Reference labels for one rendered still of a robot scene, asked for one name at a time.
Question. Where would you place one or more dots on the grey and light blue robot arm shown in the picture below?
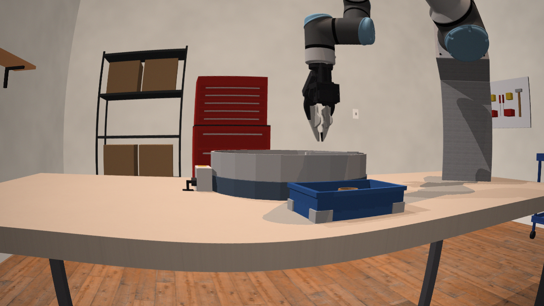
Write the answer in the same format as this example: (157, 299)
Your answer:
(461, 31)

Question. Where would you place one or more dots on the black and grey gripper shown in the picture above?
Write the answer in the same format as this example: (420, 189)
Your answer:
(327, 93)

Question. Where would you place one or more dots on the blue plastic crate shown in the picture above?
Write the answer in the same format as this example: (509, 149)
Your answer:
(321, 202)

